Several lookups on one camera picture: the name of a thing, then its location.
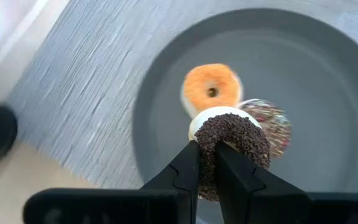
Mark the small brown multicolour sprinkle donut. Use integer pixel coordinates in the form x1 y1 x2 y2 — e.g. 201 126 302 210
237 98 293 159

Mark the small orange donut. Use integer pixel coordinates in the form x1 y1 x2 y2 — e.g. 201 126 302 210
180 63 244 119

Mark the dark grey round plate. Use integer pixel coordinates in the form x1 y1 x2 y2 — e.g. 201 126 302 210
132 7 358 224

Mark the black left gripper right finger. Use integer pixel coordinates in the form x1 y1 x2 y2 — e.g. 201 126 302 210
214 141 310 224

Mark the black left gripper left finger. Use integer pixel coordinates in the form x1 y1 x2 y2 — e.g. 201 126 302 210
140 140 203 224

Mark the grey woven placemat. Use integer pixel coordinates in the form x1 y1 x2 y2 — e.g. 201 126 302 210
6 0 358 190

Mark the small chocolate sprinkle donut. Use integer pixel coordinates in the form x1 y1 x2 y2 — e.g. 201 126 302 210
188 106 272 202

